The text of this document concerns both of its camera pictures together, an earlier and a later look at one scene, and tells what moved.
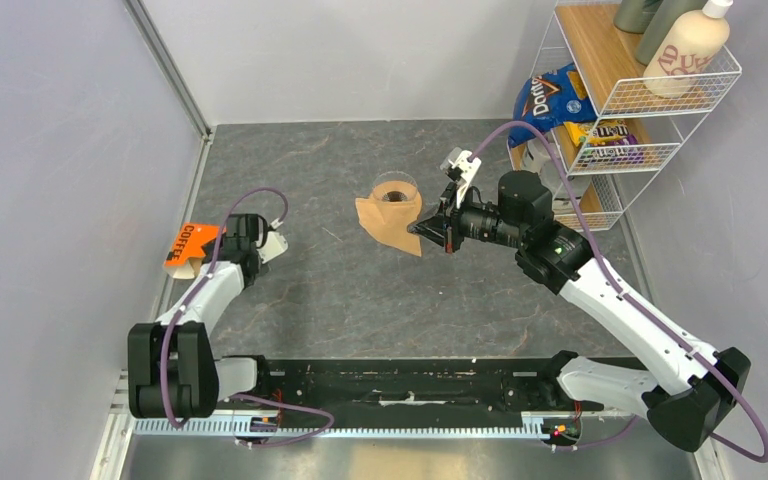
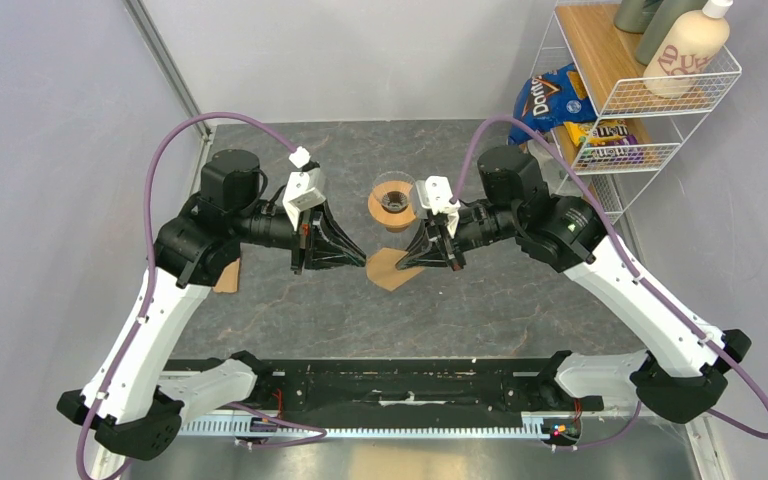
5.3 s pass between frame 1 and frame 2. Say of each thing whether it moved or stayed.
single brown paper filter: moved
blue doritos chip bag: stayed
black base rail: stayed
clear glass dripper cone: stayed
